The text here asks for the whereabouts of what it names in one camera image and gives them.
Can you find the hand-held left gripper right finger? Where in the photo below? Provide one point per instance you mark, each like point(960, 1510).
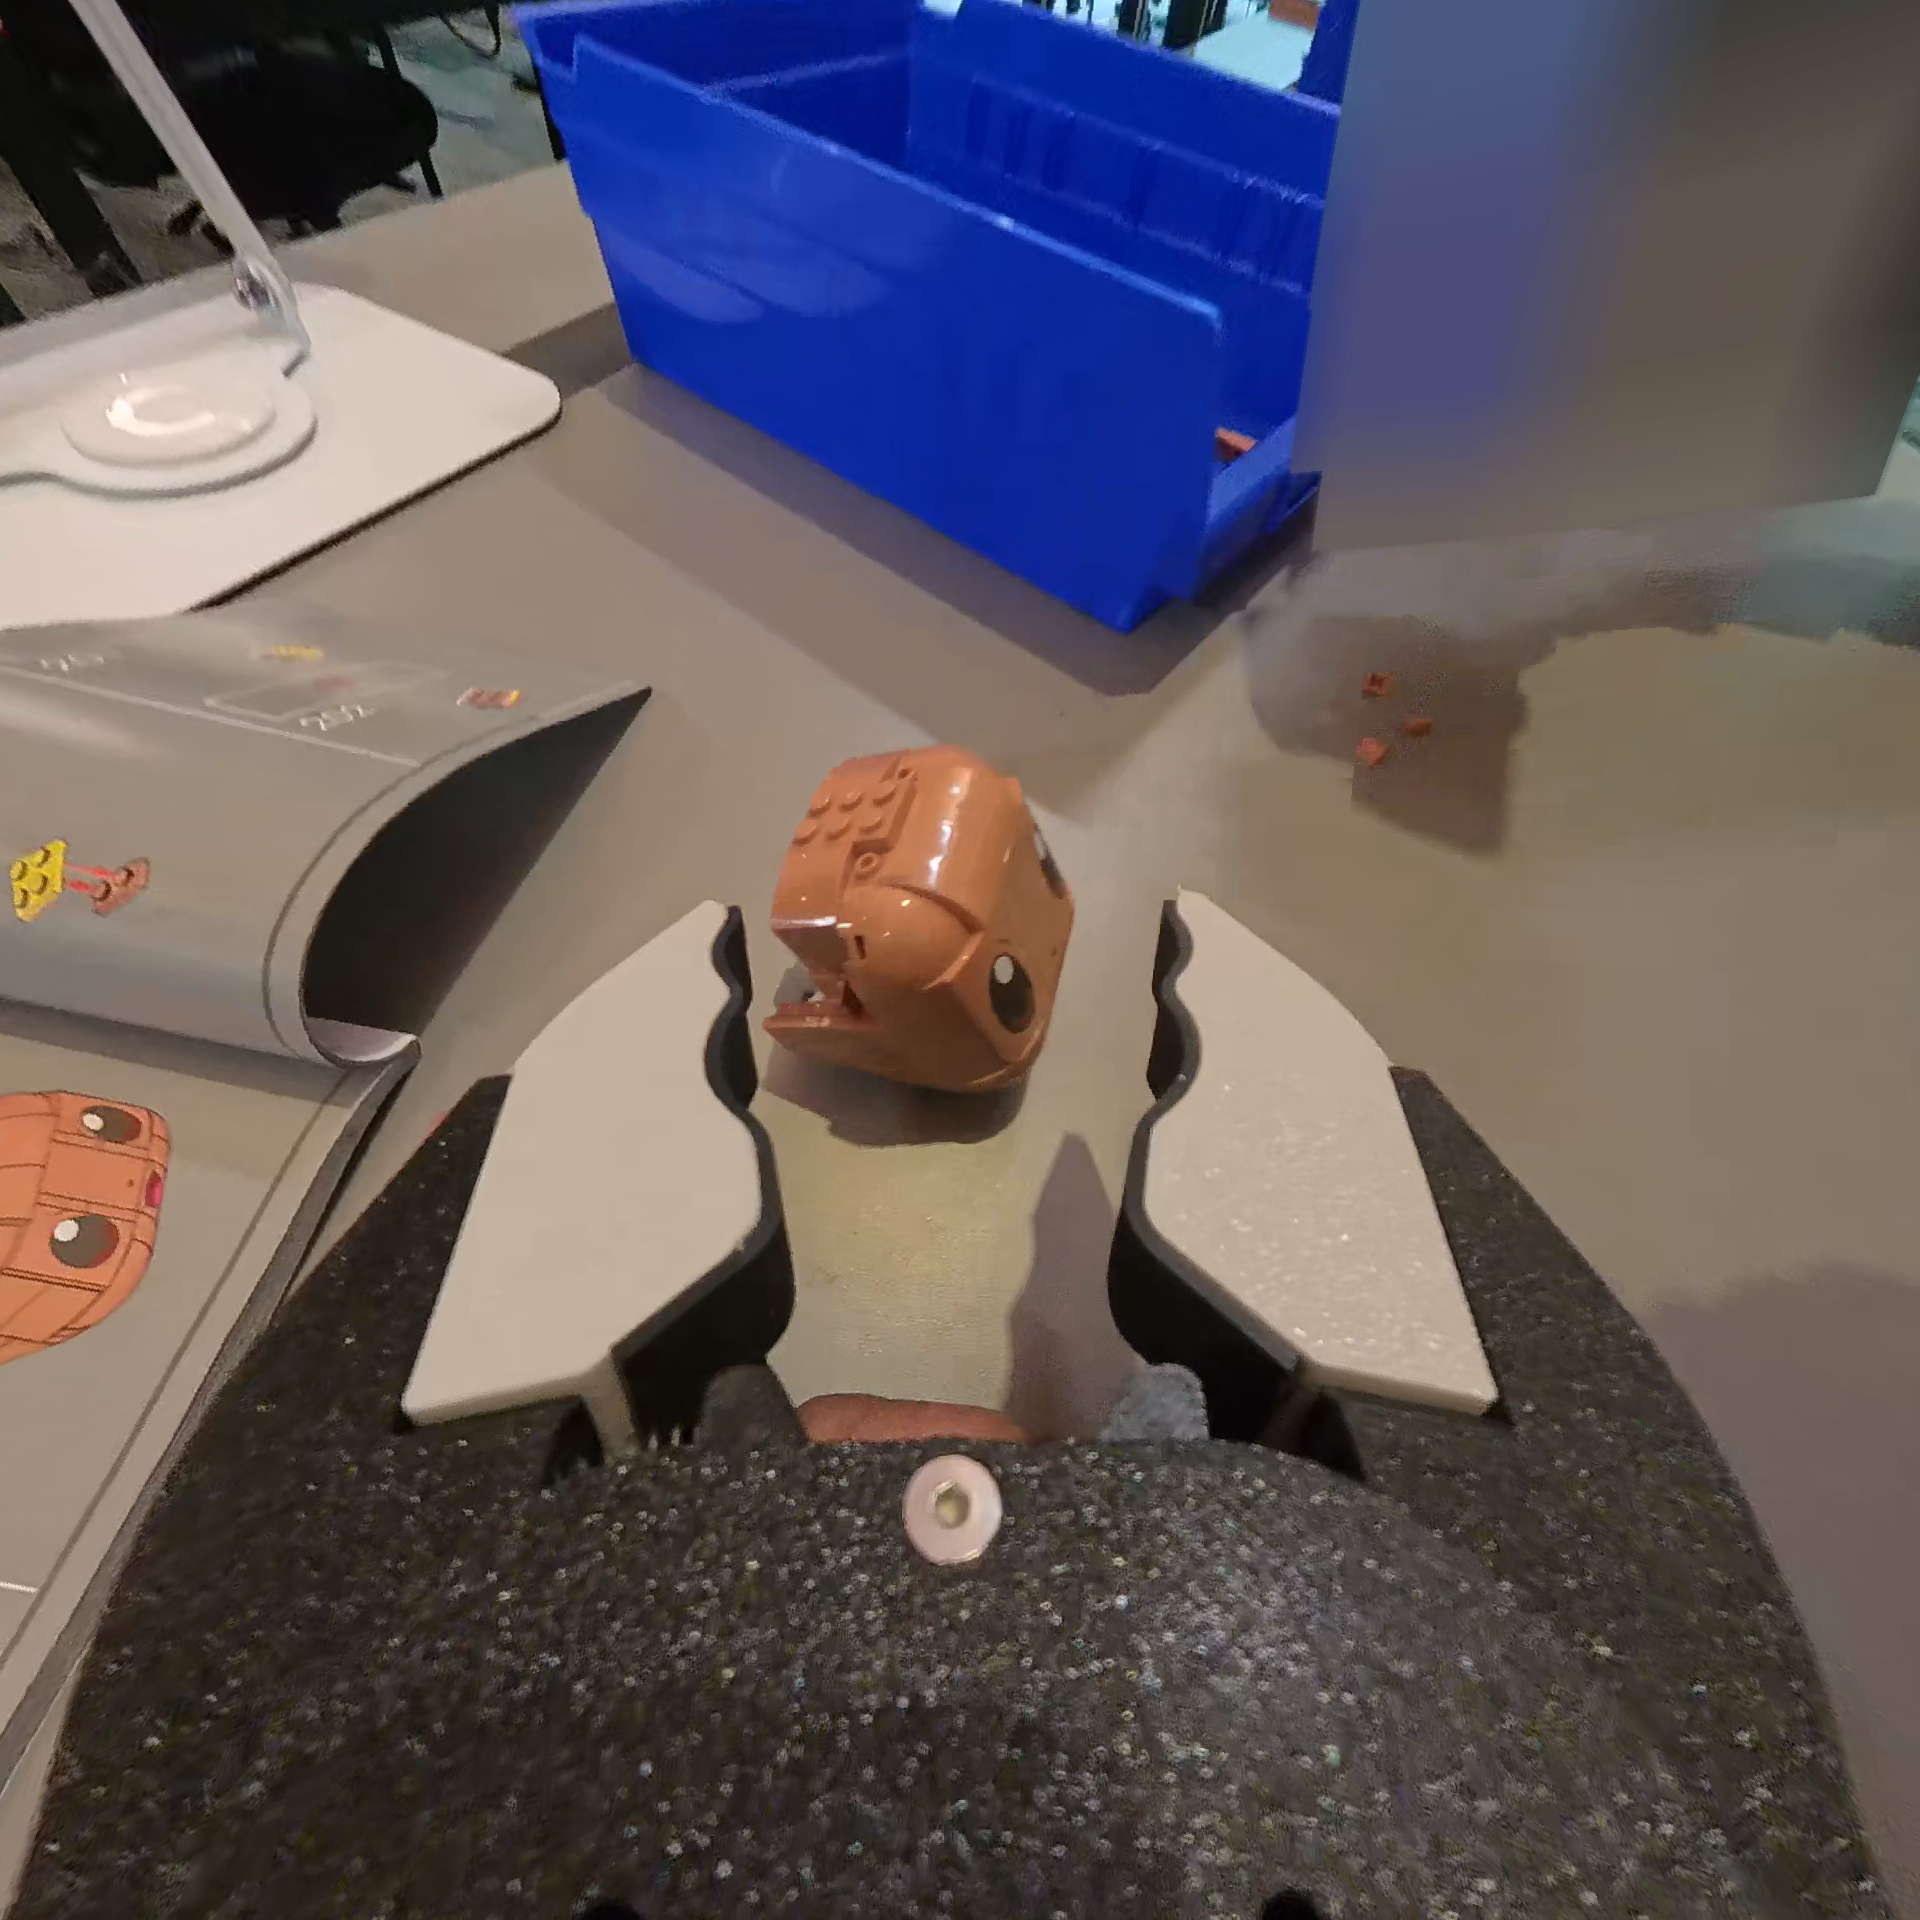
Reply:
point(1306, 1185)

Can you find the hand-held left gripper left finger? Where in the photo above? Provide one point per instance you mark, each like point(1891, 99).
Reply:
point(585, 1185)

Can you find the brown lego head model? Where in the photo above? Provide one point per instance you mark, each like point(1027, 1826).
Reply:
point(929, 929)

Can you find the blue plastic parts bin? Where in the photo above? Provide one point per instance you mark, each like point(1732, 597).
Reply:
point(898, 345)

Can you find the lego instruction booklet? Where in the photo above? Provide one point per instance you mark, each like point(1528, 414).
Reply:
point(150, 750)

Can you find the black office chair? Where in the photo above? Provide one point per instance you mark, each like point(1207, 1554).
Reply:
point(300, 122)

